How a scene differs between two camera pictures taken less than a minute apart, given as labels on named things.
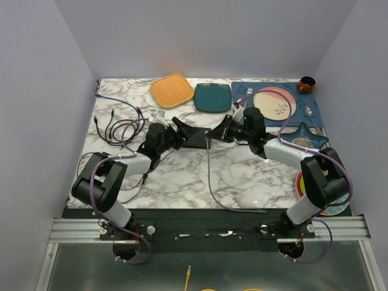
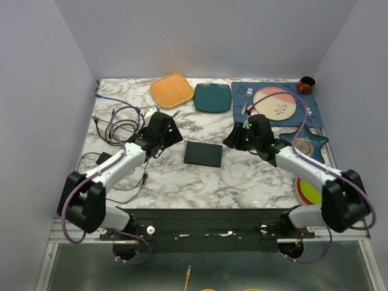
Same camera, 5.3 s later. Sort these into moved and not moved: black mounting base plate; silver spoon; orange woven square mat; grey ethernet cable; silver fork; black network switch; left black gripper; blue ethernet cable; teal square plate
Moved: left black gripper; grey ethernet cable; black network switch
Not moved: silver spoon; black mounting base plate; blue ethernet cable; teal square plate; orange woven square mat; silver fork
